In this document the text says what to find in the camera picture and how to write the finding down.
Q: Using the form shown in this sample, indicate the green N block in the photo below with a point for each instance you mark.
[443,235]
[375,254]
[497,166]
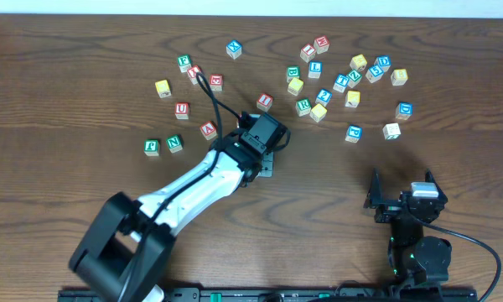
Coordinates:
[174,143]

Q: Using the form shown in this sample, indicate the red W block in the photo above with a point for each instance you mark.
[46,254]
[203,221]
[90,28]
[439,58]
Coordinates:
[321,44]

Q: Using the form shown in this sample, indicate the red X block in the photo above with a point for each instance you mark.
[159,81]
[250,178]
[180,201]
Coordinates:
[192,74]

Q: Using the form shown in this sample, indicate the red U block left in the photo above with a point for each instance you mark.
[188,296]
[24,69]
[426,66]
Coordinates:
[182,110]

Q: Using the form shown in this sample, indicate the green R block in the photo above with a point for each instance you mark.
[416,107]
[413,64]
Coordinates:
[303,107]

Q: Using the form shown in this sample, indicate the blue T block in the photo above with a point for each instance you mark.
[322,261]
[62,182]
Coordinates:
[341,83]

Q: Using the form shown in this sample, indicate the yellow block top right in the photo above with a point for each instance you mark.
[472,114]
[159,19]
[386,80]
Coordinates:
[358,62]

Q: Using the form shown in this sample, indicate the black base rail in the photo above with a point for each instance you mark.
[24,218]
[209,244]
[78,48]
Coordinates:
[347,293]

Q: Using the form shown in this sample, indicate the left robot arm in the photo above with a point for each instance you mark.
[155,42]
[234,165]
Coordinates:
[124,251]

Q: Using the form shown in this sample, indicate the yellow 8 block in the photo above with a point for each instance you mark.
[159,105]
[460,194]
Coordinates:
[399,77]

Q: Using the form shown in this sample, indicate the yellow block near B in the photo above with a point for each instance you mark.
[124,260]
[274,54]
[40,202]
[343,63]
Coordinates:
[295,86]

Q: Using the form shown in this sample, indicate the blue d block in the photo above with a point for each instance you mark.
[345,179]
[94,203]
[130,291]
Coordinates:
[383,62]
[404,111]

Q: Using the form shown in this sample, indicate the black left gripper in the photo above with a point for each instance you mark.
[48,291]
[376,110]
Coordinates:
[267,164]

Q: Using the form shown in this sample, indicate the red E block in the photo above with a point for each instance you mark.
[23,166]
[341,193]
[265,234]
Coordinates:
[216,82]

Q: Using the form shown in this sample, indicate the green F block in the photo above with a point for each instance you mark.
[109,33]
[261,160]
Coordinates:
[184,63]

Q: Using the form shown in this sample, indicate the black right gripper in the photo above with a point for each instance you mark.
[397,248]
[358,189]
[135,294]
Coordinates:
[396,203]

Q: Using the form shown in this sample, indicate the red i block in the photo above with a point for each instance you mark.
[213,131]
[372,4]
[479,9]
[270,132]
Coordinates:
[307,53]
[264,102]

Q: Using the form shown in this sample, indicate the plain wooden block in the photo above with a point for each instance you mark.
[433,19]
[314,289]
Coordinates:
[391,131]

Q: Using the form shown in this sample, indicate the red I block top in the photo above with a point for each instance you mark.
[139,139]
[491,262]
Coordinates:
[307,53]

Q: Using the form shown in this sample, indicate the blue P block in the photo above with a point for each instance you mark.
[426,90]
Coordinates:
[353,134]

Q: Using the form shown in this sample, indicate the blue X block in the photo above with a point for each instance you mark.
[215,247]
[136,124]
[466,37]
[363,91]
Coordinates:
[234,49]

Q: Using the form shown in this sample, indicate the yellow block far left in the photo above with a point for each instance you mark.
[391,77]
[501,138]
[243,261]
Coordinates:
[163,88]

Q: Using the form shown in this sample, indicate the blue D block top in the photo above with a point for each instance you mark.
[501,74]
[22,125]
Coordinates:
[383,62]

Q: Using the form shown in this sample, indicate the yellow block mid right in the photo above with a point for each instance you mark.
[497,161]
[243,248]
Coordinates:
[352,99]

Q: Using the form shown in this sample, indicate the red A block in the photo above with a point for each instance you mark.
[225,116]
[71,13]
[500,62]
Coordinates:
[208,130]

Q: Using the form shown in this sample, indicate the green J block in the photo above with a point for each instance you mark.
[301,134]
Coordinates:
[151,147]

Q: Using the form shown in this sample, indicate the yellow block near R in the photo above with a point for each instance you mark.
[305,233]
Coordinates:
[318,112]

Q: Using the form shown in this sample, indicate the red I block centre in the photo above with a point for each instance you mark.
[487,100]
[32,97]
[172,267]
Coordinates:
[264,102]

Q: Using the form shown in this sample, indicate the green B block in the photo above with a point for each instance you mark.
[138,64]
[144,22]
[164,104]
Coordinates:
[292,71]

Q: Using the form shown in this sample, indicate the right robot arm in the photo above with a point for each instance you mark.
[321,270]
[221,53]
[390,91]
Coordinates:
[420,263]

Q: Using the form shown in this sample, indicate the green Z block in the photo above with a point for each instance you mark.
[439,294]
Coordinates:
[354,78]

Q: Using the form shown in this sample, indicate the blue 5 block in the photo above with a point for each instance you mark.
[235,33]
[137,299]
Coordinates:
[374,73]

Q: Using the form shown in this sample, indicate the blue L block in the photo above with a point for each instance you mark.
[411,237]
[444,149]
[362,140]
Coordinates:
[315,69]

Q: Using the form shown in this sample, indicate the blue D block right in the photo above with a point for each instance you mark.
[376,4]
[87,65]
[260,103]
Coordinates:
[404,111]

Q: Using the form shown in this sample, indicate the blue 2 block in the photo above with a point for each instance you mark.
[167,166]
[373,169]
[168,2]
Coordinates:
[323,97]

